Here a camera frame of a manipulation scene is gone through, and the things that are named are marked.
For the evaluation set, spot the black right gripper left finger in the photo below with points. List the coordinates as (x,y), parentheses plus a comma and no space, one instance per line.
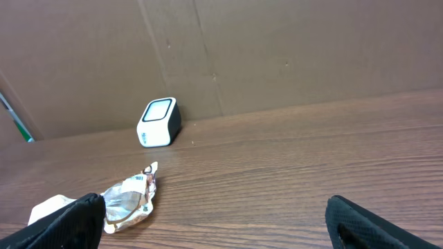
(77,225)

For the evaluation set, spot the white barcode scanner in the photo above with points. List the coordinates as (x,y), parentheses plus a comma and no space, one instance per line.
(160,123)

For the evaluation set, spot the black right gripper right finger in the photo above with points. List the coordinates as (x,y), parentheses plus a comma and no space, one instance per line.
(351,226)

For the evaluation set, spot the beige brown snack bag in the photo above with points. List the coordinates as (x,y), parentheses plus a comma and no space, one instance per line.
(127,203)

